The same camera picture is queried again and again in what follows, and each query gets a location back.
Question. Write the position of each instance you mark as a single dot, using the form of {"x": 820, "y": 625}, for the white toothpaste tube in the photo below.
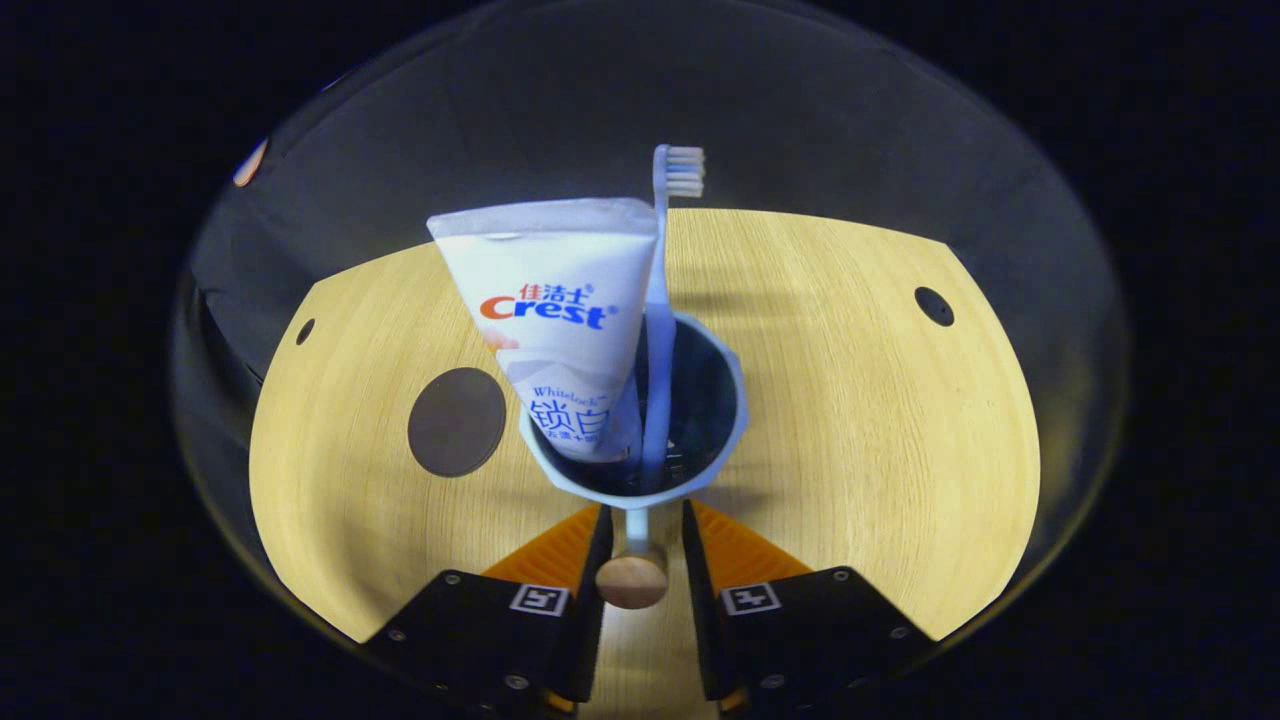
{"x": 560, "y": 300}

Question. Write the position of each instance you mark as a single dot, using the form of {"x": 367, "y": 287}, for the dark brown round coaster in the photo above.
{"x": 457, "y": 422}

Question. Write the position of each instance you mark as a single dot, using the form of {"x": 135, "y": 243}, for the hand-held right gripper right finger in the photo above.
{"x": 708, "y": 640}

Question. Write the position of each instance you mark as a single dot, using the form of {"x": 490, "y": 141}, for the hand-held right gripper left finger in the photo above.
{"x": 583, "y": 640}

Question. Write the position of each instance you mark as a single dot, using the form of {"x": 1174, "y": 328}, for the light blue toothbrush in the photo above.
{"x": 660, "y": 380}

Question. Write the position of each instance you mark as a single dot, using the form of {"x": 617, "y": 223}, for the light blue cup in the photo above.
{"x": 700, "y": 400}

